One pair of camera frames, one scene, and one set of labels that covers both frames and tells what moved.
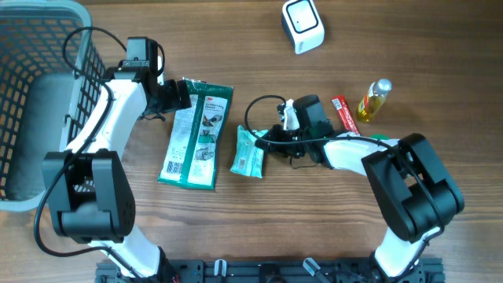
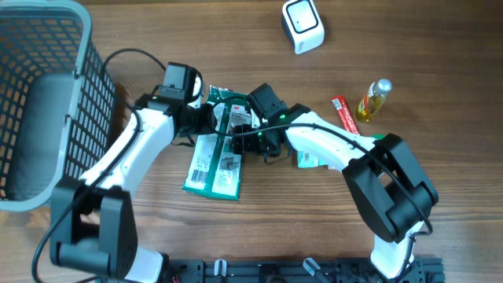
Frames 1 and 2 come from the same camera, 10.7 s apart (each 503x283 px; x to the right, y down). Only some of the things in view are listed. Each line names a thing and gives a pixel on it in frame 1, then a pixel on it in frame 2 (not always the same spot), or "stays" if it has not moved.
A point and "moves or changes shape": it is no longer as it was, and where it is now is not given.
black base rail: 278,270 stays
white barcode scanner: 303,25 stays
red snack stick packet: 345,112 stays
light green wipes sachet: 248,159 to 306,159
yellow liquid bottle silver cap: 373,100 stays
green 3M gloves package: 196,137 moves or changes shape
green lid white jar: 380,136 stays
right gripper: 276,134 to 245,144
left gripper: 174,102 to 208,124
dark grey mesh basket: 51,75 stays
